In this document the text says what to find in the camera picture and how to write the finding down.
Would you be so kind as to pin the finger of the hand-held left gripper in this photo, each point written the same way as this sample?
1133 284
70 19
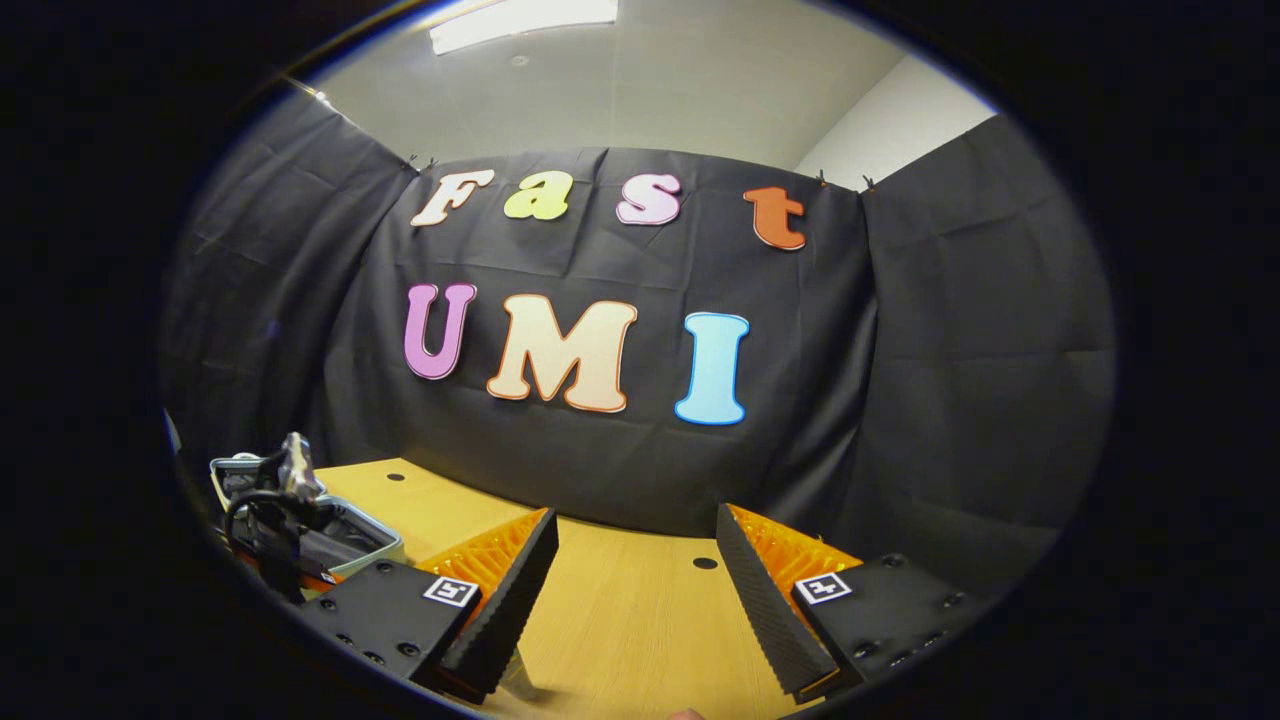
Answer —
320 580

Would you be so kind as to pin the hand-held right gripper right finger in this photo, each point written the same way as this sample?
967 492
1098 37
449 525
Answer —
765 610

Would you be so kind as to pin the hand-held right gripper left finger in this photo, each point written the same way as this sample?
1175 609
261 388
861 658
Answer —
505 610

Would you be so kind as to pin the black backdrop cloth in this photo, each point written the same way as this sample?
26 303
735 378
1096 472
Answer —
950 350

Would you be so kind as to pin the long ceiling light panel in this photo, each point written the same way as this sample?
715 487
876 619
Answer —
520 20

